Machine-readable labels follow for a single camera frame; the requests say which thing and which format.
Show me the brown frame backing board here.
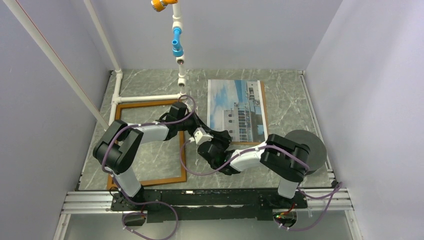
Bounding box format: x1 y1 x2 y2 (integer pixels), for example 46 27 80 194
222 80 268 145

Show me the building photo print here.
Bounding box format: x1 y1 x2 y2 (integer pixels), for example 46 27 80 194
207 79 268 144

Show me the wooden picture frame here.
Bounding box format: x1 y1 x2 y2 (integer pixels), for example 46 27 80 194
106 99 187 189

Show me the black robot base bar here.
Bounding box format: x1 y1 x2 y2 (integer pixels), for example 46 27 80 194
110 188 308 223

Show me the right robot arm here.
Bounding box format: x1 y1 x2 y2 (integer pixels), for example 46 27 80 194
197 129 315 208

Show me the blue pipe elbow fitting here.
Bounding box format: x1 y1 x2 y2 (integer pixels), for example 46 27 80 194
171 27 184 58

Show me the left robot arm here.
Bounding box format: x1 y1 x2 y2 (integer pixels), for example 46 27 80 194
92 102 209 210

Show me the white pvc pipe structure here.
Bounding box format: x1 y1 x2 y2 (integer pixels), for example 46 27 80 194
1 0 190 136

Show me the dark grey round disc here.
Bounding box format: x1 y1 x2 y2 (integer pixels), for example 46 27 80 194
285 129 327 176

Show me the orange pipe cap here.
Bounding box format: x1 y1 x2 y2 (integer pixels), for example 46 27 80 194
150 0 179 12

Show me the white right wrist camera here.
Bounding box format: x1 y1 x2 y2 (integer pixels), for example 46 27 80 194
193 127 214 146

